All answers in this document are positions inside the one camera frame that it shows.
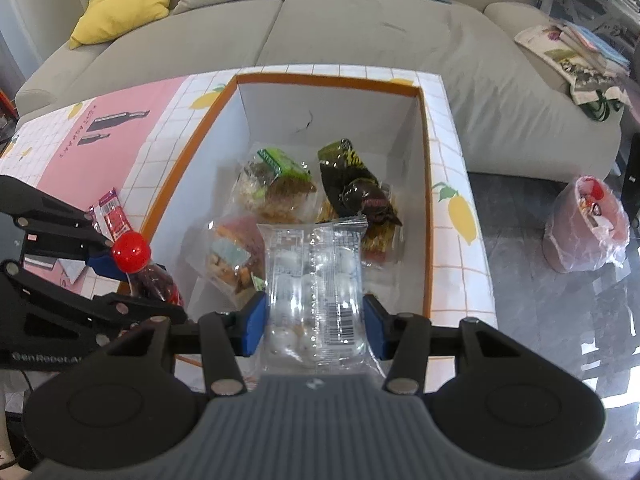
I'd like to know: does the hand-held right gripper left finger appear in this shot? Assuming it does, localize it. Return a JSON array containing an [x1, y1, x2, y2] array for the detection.
[[112, 291, 267, 396]]

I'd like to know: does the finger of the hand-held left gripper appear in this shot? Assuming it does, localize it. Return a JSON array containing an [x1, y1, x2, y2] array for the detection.
[[0, 259, 189, 347], [0, 175, 127, 282]]

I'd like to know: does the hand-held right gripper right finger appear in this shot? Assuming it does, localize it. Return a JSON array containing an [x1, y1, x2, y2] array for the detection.
[[361, 292, 526, 395]]

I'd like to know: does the small red-capped bottle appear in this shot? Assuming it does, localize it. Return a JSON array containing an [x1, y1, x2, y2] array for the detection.
[[111, 231, 187, 309]]

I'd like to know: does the clear packet of mixed snacks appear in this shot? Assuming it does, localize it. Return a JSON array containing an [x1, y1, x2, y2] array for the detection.
[[186, 214, 266, 297]]

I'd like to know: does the clear packet of white candies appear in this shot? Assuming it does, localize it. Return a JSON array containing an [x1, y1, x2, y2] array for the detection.
[[256, 214, 371, 377]]

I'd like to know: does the dark snack packet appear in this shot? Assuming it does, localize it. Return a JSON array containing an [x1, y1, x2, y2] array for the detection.
[[317, 137, 404, 229]]

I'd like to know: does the green label snack packet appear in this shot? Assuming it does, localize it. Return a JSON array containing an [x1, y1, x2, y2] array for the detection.
[[236, 147, 321, 225]]

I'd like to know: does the red snack packet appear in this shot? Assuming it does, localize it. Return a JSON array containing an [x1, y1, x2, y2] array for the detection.
[[89, 187, 134, 242]]

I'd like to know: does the bin with pink bag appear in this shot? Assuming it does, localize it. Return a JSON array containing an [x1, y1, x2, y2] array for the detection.
[[542, 175, 631, 275]]

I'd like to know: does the yellow pillow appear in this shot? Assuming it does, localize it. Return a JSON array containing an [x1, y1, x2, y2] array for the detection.
[[69, 0, 172, 50]]

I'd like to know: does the beige sofa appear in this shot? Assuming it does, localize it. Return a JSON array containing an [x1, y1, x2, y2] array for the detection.
[[15, 0, 624, 182]]

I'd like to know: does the stack of books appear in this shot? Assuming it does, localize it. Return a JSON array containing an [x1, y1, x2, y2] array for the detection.
[[555, 19, 631, 77]]

